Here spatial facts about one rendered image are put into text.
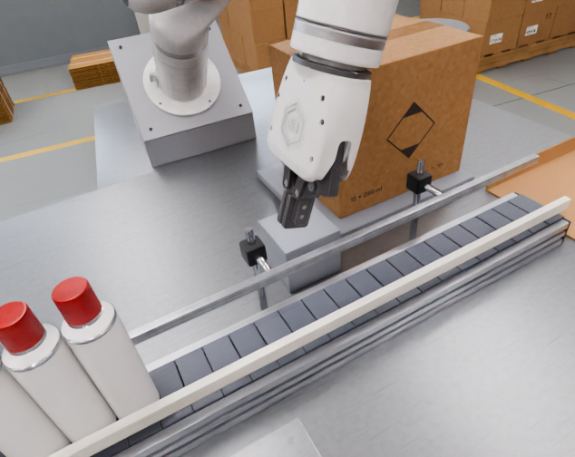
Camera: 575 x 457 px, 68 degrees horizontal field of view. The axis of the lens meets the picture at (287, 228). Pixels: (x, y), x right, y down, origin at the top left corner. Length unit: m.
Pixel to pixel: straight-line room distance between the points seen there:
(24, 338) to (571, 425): 0.59
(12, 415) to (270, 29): 3.47
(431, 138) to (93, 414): 0.70
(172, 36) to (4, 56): 5.07
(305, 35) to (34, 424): 0.45
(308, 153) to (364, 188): 0.42
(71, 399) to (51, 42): 5.49
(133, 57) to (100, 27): 4.60
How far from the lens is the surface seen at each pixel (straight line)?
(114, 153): 1.27
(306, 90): 0.41
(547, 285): 0.78
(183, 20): 0.94
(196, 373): 0.58
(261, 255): 0.59
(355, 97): 0.39
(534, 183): 1.00
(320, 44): 0.39
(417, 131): 0.83
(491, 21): 3.97
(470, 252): 0.68
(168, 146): 1.12
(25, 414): 0.51
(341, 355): 0.60
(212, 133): 1.14
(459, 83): 0.86
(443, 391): 0.62
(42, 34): 5.85
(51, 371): 0.47
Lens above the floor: 1.35
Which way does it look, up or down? 38 degrees down
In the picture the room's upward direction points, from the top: 7 degrees counter-clockwise
